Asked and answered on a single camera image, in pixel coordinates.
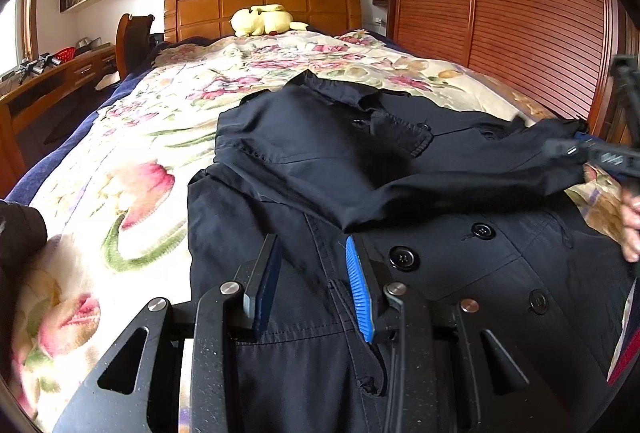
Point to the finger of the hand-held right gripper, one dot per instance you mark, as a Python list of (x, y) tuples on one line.
[(605, 159), (629, 93)]

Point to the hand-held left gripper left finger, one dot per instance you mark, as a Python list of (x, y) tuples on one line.
[(265, 285)]

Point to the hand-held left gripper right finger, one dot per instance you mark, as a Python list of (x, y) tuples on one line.
[(357, 293)]

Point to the black coat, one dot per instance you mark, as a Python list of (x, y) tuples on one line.
[(300, 153)]

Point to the person's right hand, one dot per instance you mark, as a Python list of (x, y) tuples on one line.
[(632, 223)]

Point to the wooden louvered wardrobe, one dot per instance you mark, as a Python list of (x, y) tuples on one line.
[(500, 13)]

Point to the floral blanket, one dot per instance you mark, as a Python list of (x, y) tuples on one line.
[(150, 123)]

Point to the red striped cloth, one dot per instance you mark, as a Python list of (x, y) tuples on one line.
[(625, 358)]

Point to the dark grey cloth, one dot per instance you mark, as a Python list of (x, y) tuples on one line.
[(20, 233)]

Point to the yellow plush toy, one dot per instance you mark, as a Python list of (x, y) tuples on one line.
[(260, 20)]

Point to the dark wooden chair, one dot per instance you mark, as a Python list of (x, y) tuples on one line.
[(132, 38)]

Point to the wooden bed headboard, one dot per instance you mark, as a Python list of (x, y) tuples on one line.
[(210, 8)]

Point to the wooden desk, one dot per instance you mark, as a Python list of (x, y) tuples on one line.
[(30, 108)]

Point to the red basket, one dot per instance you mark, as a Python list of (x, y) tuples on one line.
[(65, 54)]

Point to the black device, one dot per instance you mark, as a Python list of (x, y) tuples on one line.
[(35, 65)]

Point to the window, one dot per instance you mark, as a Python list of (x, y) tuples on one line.
[(12, 33)]

